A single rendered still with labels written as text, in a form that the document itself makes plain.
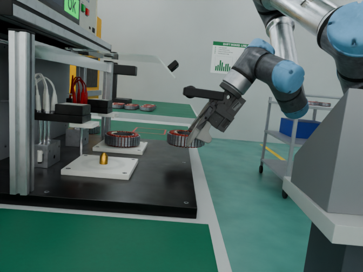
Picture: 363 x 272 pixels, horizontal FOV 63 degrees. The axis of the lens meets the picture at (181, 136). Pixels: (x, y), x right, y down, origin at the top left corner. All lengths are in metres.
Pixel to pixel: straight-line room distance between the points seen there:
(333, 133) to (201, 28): 5.54
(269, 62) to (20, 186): 0.62
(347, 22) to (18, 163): 0.72
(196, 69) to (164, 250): 5.67
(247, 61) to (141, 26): 5.39
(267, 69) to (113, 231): 0.54
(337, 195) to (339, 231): 0.08
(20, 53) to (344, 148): 0.63
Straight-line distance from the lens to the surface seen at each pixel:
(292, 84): 0.80
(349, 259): 0.80
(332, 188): 0.70
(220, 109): 0.84
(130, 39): 6.17
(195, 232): 0.52
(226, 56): 6.13
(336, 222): 0.68
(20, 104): 0.57
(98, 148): 0.93
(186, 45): 6.08
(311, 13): 0.89
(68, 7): 0.87
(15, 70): 0.58
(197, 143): 0.84
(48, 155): 0.76
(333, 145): 0.70
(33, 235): 0.51
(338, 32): 0.77
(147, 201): 0.57
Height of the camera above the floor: 0.98
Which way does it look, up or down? 9 degrees down
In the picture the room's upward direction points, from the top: 5 degrees clockwise
